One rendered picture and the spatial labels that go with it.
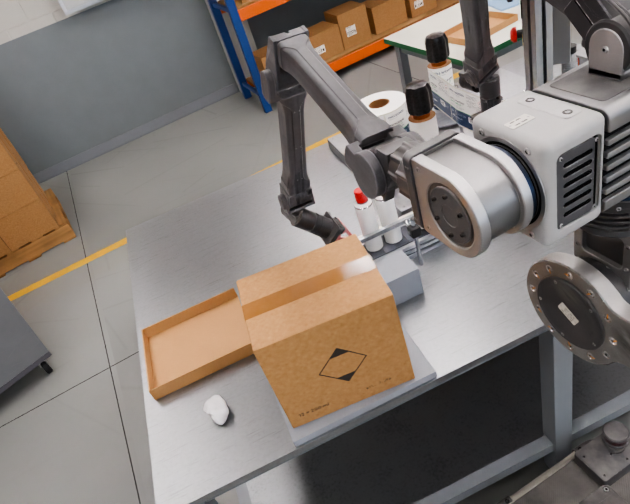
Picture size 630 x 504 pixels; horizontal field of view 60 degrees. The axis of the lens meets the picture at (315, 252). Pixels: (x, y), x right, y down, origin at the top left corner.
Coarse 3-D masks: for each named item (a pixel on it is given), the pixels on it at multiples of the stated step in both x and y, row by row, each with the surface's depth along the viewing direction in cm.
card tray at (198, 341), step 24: (192, 312) 165; (216, 312) 165; (240, 312) 161; (144, 336) 161; (168, 336) 162; (192, 336) 159; (216, 336) 156; (240, 336) 153; (168, 360) 154; (192, 360) 151; (216, 360) 144; (168, 384) 143
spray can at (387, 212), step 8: (376, 200) 150; (392, 200) 150; (384, 208) 151; (392, 208) 151; (384, 216) 152; (392, 216) 153; (384, 224) 155; (392, 232) 156; (400, 232) 157; (392, 240) 157; (400, 240) 158
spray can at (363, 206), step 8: (360, 192) 147; (360, 200) 148; (368, 200) 149; (360, 208) 149; (368, 208) 149; (360, 216) 151; (368, 216) 150; (360, 224) 153; (368, 224) 152; (376, 224) 153; (368, 232) 154; (376, 240) 156; (368, 248) 158; (376, 248) 157
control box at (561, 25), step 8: (552, 8) 120; (552, 16) 121; (560, 16) 121; (560, 24) 122; (568, 24) 122; (560, 32) 123; (568, 32) 123; (560, 40) 124; (568, 40) 124; (560, 48) 125; (568, 48) 125; (560, 56) 126; (568, 56) 126
